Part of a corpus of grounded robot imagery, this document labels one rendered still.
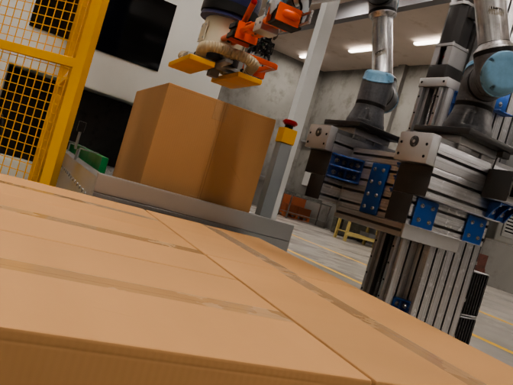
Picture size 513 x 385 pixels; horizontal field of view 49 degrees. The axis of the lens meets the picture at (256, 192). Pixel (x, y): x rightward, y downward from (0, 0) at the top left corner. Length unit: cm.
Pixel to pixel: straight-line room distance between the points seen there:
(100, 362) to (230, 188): 146
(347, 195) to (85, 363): 164
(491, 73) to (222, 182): 90
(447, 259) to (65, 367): 171
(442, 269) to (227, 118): 92
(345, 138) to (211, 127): 51
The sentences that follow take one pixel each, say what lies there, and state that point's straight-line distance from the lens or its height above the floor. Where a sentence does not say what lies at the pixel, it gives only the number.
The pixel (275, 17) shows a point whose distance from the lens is 164.
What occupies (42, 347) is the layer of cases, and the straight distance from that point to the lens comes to 50.
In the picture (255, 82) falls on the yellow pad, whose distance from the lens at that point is 210.
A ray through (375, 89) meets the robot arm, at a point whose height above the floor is 118.
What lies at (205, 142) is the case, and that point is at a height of 80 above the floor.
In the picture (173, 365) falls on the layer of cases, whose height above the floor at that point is 53.
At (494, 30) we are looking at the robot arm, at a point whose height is 131.
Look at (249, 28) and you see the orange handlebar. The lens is 188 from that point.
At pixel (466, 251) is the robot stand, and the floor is 69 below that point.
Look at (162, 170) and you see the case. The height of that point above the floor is 67.
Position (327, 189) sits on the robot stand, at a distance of 206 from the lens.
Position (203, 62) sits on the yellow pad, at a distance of 204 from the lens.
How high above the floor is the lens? 71
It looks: 1 degrees down
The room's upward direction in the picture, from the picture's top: 16 degrees clockwise
